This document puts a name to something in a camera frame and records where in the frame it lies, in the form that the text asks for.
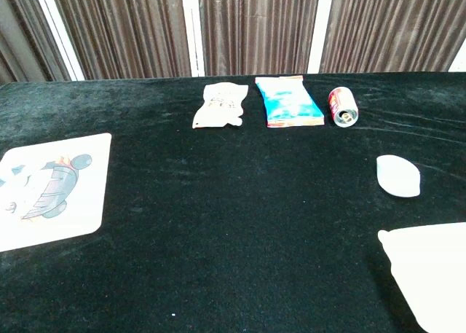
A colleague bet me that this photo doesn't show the cartoon character mat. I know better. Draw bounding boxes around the cartoon character mat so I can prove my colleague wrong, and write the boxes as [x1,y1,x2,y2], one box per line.
[0,132,113,253]

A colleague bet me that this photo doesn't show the white square pad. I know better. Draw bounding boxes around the white square pad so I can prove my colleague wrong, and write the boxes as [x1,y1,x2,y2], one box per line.
[377,222,466,333]

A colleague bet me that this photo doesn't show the black velvet tablecloth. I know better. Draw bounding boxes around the black velvet tablecloth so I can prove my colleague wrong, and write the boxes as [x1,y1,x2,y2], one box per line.
[0,71,466,333]

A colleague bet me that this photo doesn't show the orange spouted drink pouch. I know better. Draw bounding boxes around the orange spouted drink pouch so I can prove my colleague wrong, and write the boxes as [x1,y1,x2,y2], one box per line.
[191,82,250,130]

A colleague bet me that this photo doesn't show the blue snack bag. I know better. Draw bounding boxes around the blue snack bag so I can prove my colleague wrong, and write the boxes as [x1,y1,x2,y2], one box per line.
[254,75,325,129]

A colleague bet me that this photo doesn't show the red soda can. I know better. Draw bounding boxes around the red soda can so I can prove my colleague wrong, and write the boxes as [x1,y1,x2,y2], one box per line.
[328,86,360,128]

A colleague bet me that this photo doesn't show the brown pleated curtain panel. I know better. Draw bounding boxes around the brown pleated curtain panel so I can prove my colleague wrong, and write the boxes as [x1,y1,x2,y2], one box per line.
[48,0,193,81]
[198,0,322,77]
[0,0,71,85]
[319,0,466,74]

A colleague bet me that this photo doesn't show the white partition frame post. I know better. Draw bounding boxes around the white partition frame post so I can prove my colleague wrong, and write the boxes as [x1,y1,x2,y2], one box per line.
[307,0,336,74]
[179,0,206,77]
[448,48,466,73]
[31,0,87,82]

